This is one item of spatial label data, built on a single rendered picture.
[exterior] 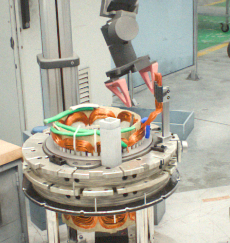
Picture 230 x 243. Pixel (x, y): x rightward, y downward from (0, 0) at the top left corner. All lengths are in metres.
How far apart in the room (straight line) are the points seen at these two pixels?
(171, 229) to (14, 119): 2.15
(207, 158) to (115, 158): 2.95
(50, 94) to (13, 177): 0.38
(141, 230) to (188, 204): 0.50
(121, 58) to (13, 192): 0.41
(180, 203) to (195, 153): 2.45
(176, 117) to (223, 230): 0.31
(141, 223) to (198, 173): 2.64
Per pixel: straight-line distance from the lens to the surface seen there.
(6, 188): 1.40
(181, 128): 1.48
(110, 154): 1.16
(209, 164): 4.00
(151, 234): 1.46
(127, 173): 1.15
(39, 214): 1.61
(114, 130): 1.14
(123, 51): 1.50
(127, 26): 1.44
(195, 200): 1.75
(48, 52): 1.70
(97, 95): 4.00
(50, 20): 1.68
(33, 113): 3.60
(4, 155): 1.36
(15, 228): 1.46
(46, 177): 1.22
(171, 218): 1.66
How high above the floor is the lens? 1.55
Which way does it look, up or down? 19 degrees down
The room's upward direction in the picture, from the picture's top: 2 degrees counter-clockwise
